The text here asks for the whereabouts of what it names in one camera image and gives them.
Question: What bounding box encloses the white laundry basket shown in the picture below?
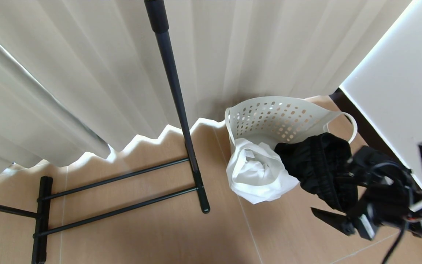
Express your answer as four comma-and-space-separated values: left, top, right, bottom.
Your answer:
225, 96, 358, 149

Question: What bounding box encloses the black clothes rack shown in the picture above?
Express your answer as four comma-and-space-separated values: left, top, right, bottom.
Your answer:
0, 0, 211, 264

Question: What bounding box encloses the white printed sleeveless top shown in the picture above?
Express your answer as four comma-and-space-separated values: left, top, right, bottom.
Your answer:
226, 138, 300, 205

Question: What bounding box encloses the black garment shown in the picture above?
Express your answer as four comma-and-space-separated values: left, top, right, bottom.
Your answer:
274, 132, 360, 213

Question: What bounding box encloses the beige curtain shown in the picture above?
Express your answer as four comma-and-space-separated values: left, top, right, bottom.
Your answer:
0, 0, 413, 180

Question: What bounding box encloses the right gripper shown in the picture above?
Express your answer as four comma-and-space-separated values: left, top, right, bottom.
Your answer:
310, 184, 417, 241

